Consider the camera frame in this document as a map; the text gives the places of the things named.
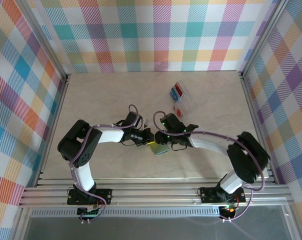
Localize small colourful card case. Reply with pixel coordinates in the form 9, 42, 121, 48
150, 142, 170, 157

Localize clear plastic card holder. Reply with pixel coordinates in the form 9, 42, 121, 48
165, 79, 199, 120

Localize white card red circles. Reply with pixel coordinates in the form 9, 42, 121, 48
172, 104, 185, 119

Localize blue card stack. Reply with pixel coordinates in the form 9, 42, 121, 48
168, 87, 181, 103

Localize red card stack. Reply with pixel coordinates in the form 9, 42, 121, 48
174, 83, 186, 98

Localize orange right controller board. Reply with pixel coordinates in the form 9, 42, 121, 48
218, 203, 239, 220

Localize grey metal panel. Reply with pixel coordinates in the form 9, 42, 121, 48
13, 216, 298, 240

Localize green left controller board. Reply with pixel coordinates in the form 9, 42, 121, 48
76, 203, 104, 222

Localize thin black cable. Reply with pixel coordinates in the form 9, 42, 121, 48
119, 141, 142, 148
170, 142, 189, 152

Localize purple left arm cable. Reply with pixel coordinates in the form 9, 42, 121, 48
68, 104, 143, 225

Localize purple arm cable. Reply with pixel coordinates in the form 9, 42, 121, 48
68, 104, 143, 225
153, 111, 266, 223

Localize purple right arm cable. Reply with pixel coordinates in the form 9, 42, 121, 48
153, 111, 266, 223

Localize aluminium cross rail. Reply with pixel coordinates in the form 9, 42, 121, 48
17, 177, 296, 209

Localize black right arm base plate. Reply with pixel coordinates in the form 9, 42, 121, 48
199, 186, 247, 204

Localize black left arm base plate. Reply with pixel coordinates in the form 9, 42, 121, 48
66, 188, 114, 206

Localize slotted grey cable duct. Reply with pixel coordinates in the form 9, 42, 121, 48
30, 208, 221, 219

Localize aluminium side rail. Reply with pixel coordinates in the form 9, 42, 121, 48
33, 74, 72, 187
238, 71, 277, 185

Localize aluminium frame post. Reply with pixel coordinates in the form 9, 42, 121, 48
14, 0, 72, 82
237, 0, 290, 79

